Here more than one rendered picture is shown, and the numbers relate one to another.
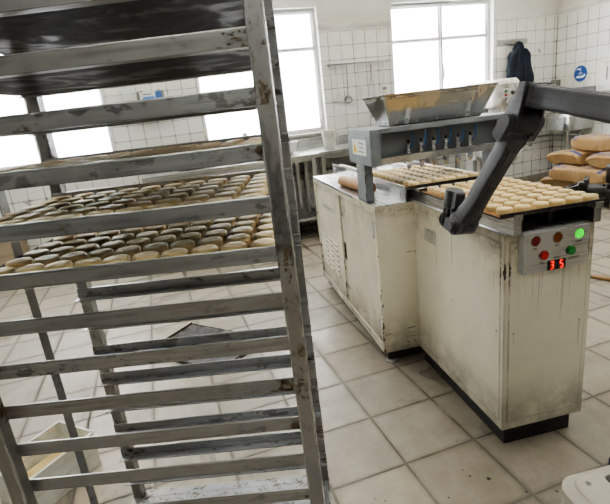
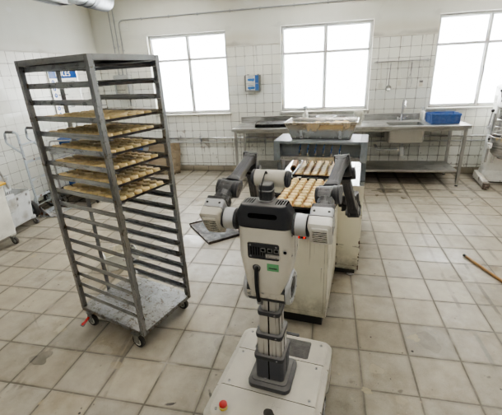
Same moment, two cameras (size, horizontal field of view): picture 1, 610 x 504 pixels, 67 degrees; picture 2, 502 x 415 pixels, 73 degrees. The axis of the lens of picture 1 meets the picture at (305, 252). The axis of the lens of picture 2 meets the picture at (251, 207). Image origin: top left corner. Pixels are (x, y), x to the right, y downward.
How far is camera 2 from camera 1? 1.62 m
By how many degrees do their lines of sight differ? 28
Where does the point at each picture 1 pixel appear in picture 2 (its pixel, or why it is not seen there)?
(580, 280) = (321, 249)
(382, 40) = (427, 44)
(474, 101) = (343, 131)
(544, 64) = not seen: outside the picture
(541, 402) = (299, 304)
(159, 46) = (87, 137)
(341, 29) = (392, 35)
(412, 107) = (303, 130)
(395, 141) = (294, 147)
